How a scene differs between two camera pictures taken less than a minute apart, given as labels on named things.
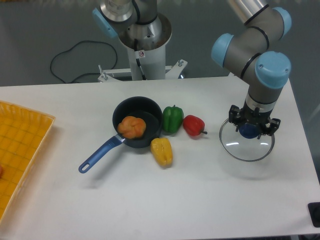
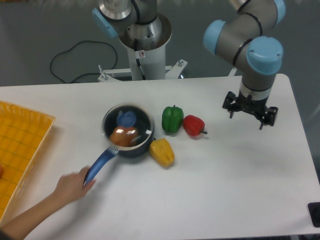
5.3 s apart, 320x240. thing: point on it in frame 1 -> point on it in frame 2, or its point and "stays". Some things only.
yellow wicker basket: (23, 133) stays
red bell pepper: (194, 126) stays
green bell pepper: (172, 118) stays
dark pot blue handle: (141, 107) -> (112, 152)
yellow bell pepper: (162, 151) stays
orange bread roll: (131, 127) -> (123, 136)
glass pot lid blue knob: (248, 130) -> (128, 126)
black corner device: (314, 208) stays
